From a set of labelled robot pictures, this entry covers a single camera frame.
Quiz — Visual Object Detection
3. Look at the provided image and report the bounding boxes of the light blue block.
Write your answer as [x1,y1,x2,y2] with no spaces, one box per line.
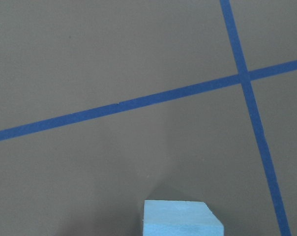
[143,200,224,236]

